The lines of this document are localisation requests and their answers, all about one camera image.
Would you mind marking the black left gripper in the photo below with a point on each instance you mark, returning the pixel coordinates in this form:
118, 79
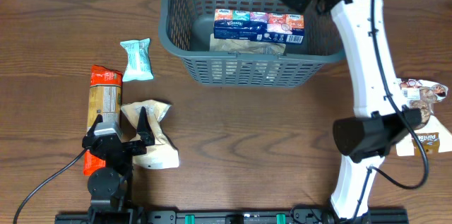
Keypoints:
146, 137

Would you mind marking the blue tissue multipack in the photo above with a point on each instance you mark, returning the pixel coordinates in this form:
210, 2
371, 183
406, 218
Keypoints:
258, 26

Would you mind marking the beige paper pouch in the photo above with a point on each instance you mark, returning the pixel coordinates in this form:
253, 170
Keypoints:
244, 46

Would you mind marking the dried mushroom bag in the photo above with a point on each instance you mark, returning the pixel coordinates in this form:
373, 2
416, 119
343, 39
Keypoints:
422, 94

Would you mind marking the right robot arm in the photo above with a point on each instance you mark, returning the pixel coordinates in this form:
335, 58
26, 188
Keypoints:
381, 117

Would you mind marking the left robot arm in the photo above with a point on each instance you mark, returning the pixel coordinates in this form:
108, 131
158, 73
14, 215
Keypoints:
110, 186

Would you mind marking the orange red noodle package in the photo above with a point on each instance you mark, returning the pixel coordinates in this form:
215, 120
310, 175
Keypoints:
105, 95

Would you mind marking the mint green snack packet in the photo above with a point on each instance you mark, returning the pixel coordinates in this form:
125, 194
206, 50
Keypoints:
138, 67

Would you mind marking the grey plastic basket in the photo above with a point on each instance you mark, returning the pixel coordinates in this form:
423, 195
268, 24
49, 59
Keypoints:
186, 27

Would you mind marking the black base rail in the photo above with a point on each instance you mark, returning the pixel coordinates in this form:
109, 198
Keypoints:
294, 216

